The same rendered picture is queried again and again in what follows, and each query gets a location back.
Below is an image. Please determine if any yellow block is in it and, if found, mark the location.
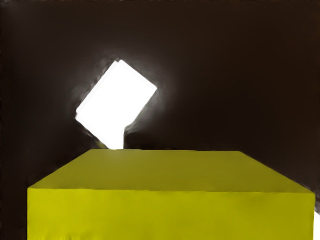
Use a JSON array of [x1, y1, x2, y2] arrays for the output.
[[26, 148, 315, 240]]

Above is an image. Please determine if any white block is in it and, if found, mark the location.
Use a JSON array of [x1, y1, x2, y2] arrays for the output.
[[75, 59, 158, 151]]

